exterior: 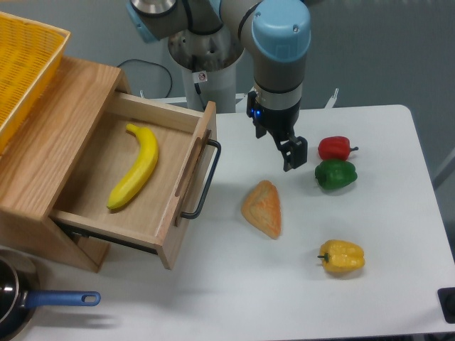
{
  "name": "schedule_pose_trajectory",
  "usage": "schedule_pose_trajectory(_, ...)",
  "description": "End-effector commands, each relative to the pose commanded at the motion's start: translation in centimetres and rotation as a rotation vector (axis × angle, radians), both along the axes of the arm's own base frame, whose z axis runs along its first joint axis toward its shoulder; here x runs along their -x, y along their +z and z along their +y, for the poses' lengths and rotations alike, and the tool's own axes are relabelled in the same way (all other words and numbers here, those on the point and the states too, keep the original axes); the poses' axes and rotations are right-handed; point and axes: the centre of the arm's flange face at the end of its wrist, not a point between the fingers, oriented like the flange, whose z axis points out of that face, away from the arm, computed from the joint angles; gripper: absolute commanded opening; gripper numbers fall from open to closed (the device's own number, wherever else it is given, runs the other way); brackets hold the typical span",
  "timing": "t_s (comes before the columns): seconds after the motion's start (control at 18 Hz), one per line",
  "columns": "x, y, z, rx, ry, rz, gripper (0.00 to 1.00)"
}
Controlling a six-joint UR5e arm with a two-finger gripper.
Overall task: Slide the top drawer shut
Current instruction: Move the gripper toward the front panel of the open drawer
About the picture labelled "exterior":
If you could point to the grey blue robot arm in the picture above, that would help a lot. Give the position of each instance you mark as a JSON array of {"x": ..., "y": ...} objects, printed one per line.
[{"x": 277, "y": 34}]

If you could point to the yellow banana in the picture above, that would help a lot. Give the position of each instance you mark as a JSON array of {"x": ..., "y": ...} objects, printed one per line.
[{"x": 141, "y": 170}]

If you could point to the black corner table device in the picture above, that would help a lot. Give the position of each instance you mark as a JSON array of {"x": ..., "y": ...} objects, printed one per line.
[{"x": 446, "y": 298}]

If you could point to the black pan blue handle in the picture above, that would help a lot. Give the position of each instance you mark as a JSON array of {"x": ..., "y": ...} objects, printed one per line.
[{"x": 21, "y": 294}]

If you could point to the triangular bread pastry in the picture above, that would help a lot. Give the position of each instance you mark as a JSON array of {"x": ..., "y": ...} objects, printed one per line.
[{"x": 262, "y": 209}]

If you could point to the red bell pepper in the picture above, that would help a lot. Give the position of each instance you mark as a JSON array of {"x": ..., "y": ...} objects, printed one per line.
[{"x": 335, "y": 147}]

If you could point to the wooden drawer cabinet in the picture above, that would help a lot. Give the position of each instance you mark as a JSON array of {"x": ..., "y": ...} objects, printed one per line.
[{"x": 41, "y": 156}]

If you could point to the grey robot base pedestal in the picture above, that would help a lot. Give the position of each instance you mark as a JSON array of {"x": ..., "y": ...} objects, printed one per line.
[{"x": 208, "y": 67}]

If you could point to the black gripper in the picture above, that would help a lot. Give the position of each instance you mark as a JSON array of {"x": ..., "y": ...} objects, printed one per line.
[{"x": 279, "y": 123}]

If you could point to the yellow plastic basket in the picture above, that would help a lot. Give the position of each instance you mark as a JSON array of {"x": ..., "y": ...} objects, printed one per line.
[{"x": 31, "y": 52}]

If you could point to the black metal drawer handle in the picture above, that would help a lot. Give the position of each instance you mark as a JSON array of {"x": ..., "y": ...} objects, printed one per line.
[{"x": 208, "y": 181}]

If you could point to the open wooden top drawer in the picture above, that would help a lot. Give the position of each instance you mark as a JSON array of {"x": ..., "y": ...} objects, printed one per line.
[{"x": 150, "y": 221}]

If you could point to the yellow bell pepper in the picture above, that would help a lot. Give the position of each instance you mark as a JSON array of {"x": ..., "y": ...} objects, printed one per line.
[{"x": 338, "y": 256}]

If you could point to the green bell pepper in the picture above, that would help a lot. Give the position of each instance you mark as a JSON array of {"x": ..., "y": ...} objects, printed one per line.
[{"x": 333, "y": 174}]

